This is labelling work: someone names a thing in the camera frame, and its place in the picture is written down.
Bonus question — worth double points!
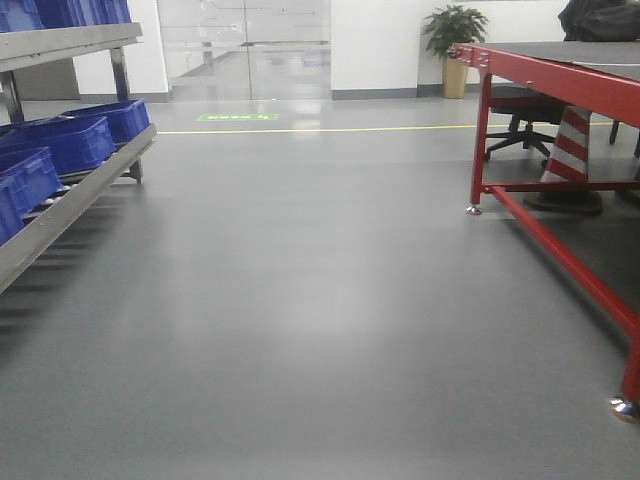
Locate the blue crate middle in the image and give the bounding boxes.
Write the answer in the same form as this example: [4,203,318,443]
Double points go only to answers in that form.
[1,117,117,175]

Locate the blue crate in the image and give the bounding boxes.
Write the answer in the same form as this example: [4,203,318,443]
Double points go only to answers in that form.
[1,117,117,175]
[1,147,62,244]
[59,99,151,145]

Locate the stainless steel shelf rack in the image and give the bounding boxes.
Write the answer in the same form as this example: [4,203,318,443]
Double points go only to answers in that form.
[1,22,157,290]

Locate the blue crates on upper shelf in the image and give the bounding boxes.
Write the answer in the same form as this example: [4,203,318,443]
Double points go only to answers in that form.
[1,0,132,33]

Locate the glass door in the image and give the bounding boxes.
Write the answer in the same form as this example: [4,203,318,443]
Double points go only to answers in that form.
[158,0,331,100]

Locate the blue crate far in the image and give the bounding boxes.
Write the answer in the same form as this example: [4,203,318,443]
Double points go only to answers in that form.
[59,99,151,145]

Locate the black office chair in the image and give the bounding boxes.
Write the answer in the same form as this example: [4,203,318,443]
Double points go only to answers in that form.
[485,85,567,167]

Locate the potted green plant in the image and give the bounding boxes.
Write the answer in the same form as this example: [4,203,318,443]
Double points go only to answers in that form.
[423,5,489,99]

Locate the red white traffic cone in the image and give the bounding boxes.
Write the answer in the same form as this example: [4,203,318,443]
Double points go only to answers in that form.
[524,105,602,216]

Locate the blue crate near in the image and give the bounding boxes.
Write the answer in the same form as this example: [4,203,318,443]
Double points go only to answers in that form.
[1,147,62,244]

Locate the black bag on table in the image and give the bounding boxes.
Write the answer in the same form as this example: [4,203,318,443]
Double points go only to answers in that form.
[558,1,639,42]

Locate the red metal frame table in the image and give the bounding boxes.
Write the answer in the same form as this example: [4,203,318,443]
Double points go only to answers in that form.
[455,42,639,424]

